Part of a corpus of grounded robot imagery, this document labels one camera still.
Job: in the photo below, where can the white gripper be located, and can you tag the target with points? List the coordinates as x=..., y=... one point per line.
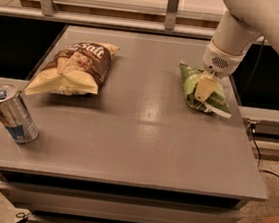
x=220, y=61

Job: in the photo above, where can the green jalapeno chip bag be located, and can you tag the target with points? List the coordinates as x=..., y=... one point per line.
x=216, y=103

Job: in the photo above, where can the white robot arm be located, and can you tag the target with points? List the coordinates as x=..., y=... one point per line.
x=243, y=22

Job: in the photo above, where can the brown salt chip bag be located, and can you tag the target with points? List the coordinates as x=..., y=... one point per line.
x=78, y=69

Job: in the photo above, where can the grey drawer cabinet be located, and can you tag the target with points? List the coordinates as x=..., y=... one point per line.
x=57, y=199

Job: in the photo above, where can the silver blue drink can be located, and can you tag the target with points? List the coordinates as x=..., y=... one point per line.
x=15, y=116

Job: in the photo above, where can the metal window frame rail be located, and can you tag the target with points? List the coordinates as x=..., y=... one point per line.
x=192, y=17

